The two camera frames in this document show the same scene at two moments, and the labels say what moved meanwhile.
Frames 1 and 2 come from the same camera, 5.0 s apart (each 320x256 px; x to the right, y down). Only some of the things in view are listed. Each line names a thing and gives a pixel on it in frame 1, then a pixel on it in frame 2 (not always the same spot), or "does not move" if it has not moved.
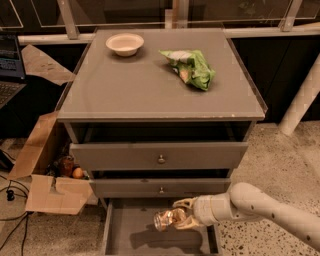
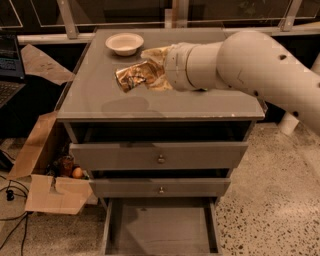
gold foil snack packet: [166, 219] to [136, 74]
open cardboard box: [49, 141] does not move
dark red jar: [67, 165] does not move
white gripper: [202, 209] to [175, 67]
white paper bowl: [125, 44] does not move
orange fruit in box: [77, 173] does not move
